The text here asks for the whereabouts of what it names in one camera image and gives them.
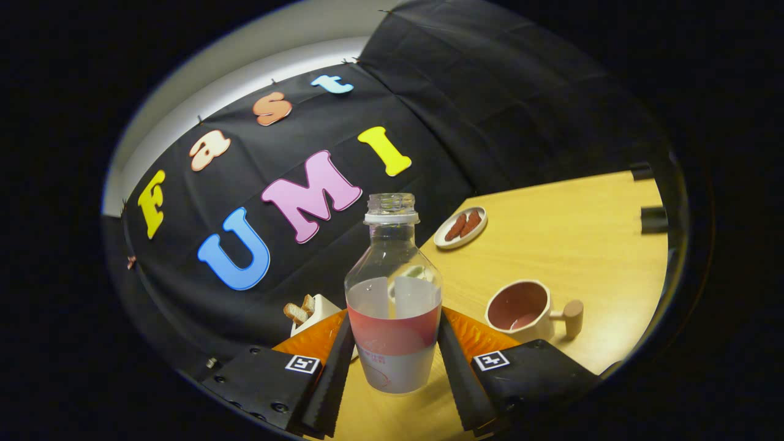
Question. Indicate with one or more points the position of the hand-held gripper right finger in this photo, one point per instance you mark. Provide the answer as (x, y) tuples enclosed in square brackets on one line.
[(459, 392)]

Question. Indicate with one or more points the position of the clear juice bottle red label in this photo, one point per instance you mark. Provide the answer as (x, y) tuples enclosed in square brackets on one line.
[(392, 331)]

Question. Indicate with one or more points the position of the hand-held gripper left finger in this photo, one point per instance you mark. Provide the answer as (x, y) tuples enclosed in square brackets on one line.
[(331, 392)]

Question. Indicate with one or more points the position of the black backdrop cloth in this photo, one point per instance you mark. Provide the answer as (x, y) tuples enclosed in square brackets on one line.
[(490, 110)]

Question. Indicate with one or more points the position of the cream toaster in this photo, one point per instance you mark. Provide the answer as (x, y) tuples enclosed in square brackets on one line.
[(324, 308)]

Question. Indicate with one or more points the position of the toast slice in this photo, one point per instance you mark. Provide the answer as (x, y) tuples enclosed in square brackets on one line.
[(309, 304), (295, 313)]

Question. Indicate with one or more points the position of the black table clamp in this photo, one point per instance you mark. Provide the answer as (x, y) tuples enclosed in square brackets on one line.
[(641, 171), (654, 220)]

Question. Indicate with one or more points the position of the white round plate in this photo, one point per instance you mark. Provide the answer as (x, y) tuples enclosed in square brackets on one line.
[(442, 242)]

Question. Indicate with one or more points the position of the brown sausage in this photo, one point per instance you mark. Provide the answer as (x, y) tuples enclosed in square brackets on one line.
[(471, 223), (455, 227)]

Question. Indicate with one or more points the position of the wooden table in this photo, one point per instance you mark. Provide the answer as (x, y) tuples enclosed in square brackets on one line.
[(576, 245)]

